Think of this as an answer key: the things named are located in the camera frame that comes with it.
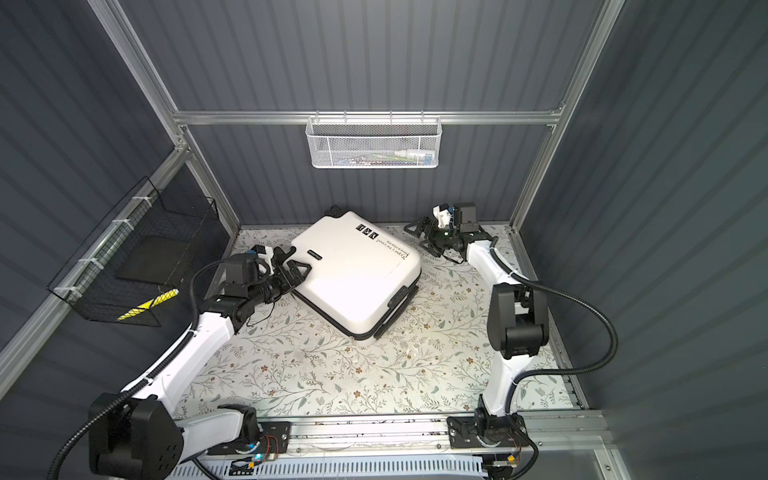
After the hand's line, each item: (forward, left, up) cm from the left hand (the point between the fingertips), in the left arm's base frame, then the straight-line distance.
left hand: (301, 272), depth 82 cm
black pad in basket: (-1, +33, +10) cm, 35 cm away
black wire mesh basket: (-12, +39, +14) cm, 43 cm away
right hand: (+11, -33, +1) cm, 35 cm away
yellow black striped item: (-13, +30, +8) cm, 34 cm away
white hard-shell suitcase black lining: (-4, -17, +1) cm, 17 cm away
